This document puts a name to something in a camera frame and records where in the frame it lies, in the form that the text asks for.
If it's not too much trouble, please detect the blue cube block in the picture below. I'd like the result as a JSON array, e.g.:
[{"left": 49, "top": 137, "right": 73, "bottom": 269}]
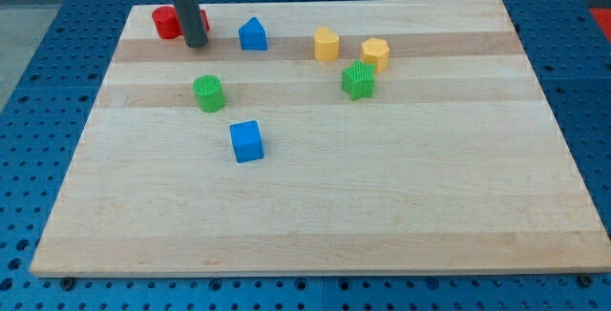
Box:
[{"left": 229, "top": 120, "right": 264, "bottom": 163}]

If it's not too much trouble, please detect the green circle block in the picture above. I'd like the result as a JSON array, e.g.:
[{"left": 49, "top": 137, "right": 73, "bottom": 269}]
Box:
[{"left": 192, "top": 74, "right": 225, "bottom": 113}]

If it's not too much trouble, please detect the yellow hexagon block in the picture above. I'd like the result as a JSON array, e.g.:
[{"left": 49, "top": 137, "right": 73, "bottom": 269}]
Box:
[{"left": 360, "top": 37, "right": 390, "bottom": 73}]

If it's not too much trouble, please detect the red cylinder block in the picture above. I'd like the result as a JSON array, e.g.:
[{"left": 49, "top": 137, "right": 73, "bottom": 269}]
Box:
[{"left": 152, "top": 6, "right": 182, "bottom": 39}]

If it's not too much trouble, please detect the red block behind rod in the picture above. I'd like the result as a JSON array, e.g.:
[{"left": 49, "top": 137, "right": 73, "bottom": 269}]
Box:
[{"left": 200, "top": 10, "right": 211, "bottom": 32}]

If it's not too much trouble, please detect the green star block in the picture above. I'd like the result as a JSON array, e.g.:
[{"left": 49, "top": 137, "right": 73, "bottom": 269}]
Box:
[{"left": 341, "top": 60, "right": 375, "bottom": 101}]

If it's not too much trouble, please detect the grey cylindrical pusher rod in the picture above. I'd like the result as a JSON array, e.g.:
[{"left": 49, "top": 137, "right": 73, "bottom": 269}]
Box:
[{"left": 172, "top": 0, "right": 208, "bottom": 49}]

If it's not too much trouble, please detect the wooden board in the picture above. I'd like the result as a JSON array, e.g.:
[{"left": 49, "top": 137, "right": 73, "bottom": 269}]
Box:
[{"left": 31, "top": 0, "right": 610, "bottom": 278}]

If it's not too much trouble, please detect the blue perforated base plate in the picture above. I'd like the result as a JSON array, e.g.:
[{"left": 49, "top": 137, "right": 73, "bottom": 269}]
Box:
[{"left": 1, "top": 0, "right": 610, "bottom": 310}]

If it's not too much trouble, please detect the yellow heart block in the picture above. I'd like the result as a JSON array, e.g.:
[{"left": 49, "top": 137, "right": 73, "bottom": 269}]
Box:
[{"left": 313, "top": 27, "right": 340, "bottom": 61}]

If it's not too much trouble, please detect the blue triangle block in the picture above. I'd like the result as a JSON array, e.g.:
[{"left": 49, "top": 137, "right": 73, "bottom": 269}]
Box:
[{"left": 238, "top": 17, "right": 267, "bottom": 51}]

